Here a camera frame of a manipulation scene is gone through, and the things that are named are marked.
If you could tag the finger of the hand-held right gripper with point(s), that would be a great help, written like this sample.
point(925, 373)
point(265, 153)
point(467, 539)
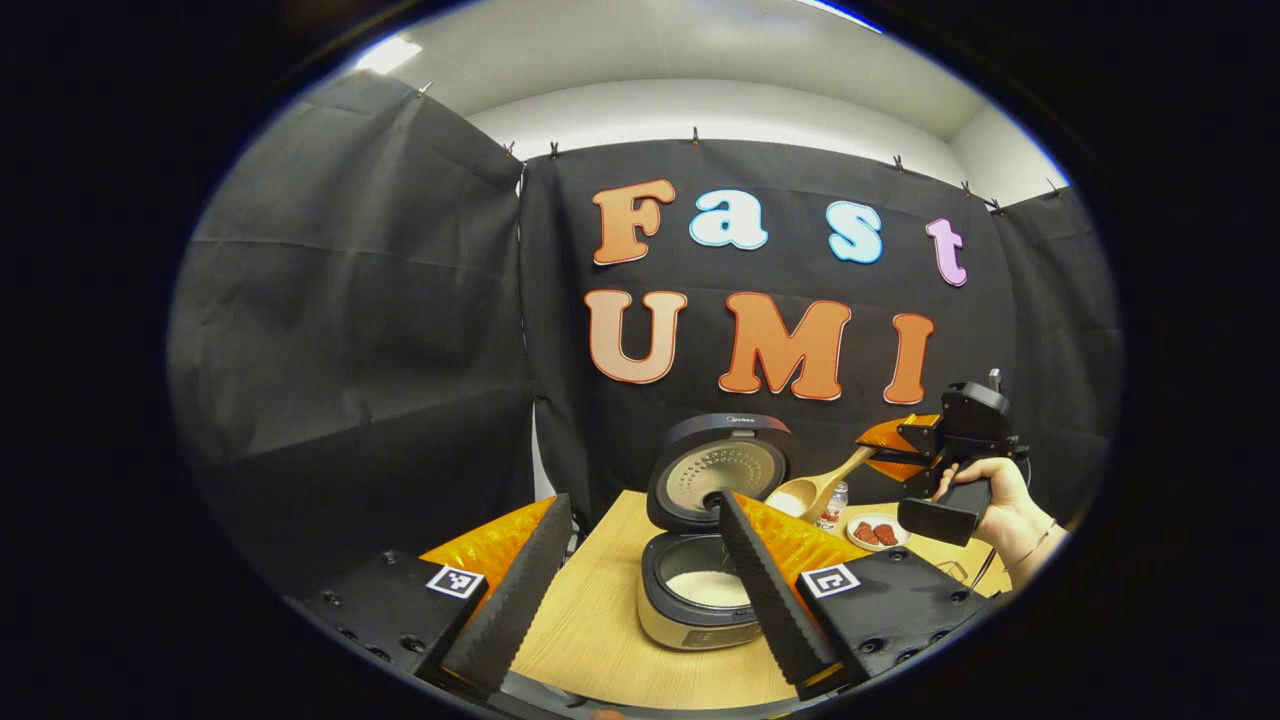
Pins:
point(900, 433)
point(905, 467)

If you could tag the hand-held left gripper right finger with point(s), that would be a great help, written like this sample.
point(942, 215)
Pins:
point(775, 610)

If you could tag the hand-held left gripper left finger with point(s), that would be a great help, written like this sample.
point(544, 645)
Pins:
point(520, 610)

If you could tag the white rice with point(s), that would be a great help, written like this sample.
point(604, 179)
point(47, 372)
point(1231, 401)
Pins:
point(705, 588)

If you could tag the wooden spoon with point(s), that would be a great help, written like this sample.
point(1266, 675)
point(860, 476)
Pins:
point(815, 488)

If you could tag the dark grey rice cooker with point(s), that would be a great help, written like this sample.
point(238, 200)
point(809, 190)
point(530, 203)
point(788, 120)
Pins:
point(680, 625)

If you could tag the red meat piece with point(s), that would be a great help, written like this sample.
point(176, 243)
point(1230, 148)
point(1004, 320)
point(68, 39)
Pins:
point(865, 533)
point(887, 535)

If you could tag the small clear drink bottle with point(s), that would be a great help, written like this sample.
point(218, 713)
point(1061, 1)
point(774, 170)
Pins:
point(832, 508)

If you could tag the white round plate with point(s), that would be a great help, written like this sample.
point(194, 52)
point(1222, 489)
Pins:
point(877, 547)

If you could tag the black backdrop cloth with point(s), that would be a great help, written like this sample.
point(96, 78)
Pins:
point(350, 350)

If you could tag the row of black cloth clips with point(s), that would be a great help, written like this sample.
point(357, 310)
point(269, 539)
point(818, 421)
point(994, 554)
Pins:
point(695, 135)

